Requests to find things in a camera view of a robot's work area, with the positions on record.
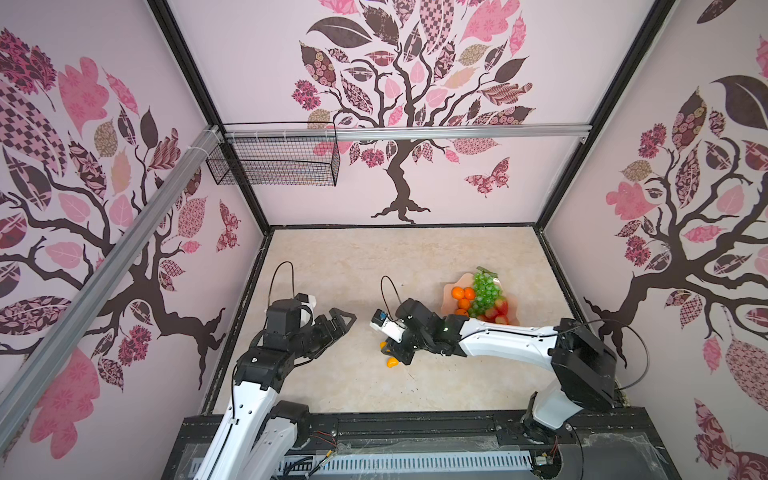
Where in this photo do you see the black base frame rail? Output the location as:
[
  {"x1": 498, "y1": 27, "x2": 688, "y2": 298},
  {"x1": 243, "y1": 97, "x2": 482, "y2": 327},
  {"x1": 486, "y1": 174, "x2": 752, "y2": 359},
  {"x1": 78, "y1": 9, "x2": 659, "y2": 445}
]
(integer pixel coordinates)
[{"x1": 161, "y1": 406, "x2": 682, "y2": 480}]

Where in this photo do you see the white slotted cable duct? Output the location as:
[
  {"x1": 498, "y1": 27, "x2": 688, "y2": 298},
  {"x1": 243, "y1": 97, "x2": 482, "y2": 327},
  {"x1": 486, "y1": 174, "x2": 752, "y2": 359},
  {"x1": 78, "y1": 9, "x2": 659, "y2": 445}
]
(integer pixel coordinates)
[{"x1": 272, "y1": 451, "x2": 533, "y2": 479}]

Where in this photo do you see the black wire basket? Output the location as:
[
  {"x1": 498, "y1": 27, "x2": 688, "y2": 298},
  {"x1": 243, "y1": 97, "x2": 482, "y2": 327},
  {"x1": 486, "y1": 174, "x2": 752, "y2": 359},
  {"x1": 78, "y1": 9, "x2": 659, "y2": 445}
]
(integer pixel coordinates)
[{"x1": 206, "y1": 120, "x2": 341, "y2": 187}]

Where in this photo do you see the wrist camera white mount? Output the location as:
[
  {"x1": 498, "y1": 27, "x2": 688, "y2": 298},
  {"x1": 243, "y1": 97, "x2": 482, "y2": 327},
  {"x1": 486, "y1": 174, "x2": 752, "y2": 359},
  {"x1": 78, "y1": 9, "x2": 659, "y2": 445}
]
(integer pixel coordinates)
[
  {"x1": 369, "y1": 309, "x2": 405, "y2": 343},
  {"x1": 294, "y1": 293, "x2": 317, "y2": 327}
]

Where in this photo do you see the green grape bunch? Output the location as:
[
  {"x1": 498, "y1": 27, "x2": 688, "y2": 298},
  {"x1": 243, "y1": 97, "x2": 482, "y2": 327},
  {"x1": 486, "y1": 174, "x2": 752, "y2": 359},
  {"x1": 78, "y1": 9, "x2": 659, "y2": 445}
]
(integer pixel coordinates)
[{"x1": 469, "y1": 267, "x2": 502, "y2": 317}]

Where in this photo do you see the aluminium rail wall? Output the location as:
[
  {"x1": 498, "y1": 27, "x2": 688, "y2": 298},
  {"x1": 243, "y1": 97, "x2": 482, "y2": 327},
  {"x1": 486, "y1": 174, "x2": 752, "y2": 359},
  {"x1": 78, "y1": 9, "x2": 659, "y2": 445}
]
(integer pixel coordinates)
[
  {"x1": 1, "y1": 125, "x2": 221, "y2": 448},
  {"x1": 225, "y1": 123, "x2": 592, "y2": 142}
]

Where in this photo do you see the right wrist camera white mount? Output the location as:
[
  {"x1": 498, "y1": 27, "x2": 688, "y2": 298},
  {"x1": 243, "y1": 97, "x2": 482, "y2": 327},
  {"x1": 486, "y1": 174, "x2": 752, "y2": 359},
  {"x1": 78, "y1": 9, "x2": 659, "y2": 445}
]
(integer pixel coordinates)
[{"x1": 369, "y1": 309, "x2": 405, "y2": 343}]

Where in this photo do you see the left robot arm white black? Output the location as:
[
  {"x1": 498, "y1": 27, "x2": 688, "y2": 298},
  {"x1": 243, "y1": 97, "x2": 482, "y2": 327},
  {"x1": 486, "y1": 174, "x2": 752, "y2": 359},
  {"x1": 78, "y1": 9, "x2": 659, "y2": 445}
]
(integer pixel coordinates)
[{"x1": 194, "y1": 294, "x2": 357, "y2": 479}]

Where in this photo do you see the aluminium rail left wall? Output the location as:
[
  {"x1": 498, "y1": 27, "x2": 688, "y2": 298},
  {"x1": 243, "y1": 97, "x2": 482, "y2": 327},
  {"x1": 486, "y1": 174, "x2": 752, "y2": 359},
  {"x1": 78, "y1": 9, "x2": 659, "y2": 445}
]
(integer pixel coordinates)
[{"x1": 1, "y1": 125, "x2": 221, "y2": 448}]

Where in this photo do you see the aluminium rail back wall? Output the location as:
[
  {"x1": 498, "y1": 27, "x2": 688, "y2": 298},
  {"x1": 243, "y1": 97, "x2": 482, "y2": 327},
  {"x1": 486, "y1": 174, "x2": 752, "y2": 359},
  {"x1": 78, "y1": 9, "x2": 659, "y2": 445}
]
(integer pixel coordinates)
[{"x1": 225, "y1": 123, "x2": 592, "y2": 142}]

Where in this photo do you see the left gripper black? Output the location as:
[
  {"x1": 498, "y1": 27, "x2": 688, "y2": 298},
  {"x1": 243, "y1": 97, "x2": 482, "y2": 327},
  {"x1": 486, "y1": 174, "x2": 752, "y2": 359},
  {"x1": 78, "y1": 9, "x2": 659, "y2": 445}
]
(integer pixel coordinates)
[{"x1": 289, "y1": 308, "x2": 357, "y2": 358}]

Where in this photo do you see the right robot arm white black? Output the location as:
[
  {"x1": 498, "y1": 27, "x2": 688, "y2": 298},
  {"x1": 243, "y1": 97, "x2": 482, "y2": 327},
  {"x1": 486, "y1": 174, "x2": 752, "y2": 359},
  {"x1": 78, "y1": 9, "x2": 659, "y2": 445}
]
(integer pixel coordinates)
[{"x1": 370, "y1": 299, "x2": 617, "y2": 444}]

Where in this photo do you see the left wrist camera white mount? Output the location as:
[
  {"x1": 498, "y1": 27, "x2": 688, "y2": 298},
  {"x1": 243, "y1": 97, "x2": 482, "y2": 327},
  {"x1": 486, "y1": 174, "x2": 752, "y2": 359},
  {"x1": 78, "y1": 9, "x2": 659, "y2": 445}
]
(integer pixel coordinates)
[{"x1": 294, "y1": 293, "x2": 317, "y2": 327}]

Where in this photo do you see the pink petal-shaped fruit bowl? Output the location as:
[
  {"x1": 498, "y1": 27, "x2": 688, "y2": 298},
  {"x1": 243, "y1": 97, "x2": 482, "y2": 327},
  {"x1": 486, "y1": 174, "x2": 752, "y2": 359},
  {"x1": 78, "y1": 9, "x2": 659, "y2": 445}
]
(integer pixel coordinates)
[{"x1": 441, "y1": 273, "x2": 520, "y2": 326}]

